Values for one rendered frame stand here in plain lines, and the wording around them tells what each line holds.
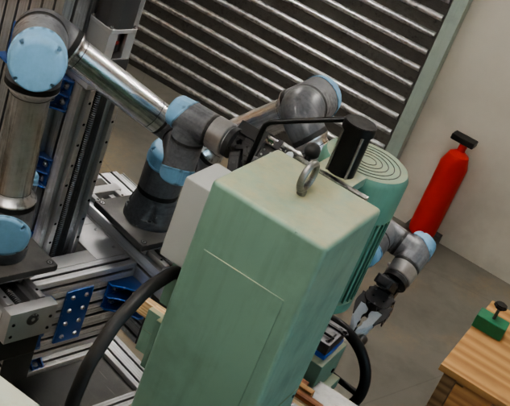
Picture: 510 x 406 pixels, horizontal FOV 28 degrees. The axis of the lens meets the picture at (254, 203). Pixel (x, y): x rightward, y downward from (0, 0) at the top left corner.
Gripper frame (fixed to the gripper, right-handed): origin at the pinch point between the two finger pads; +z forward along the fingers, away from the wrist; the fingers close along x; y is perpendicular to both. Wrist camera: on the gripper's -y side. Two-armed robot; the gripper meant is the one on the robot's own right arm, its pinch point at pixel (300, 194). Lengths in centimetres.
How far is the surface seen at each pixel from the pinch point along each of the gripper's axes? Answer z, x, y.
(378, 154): 12.5, -14.3, 11.6
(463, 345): 33, 143, 15
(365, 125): 13.4, -36.1, 8.6
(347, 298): 20.6, -2.1, -13.6
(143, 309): -20.9, 18.4, -37.4
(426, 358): 16, 228, 16
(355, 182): 16.0, -30.1, 0.5
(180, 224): -2.5, -39.7, -23.5
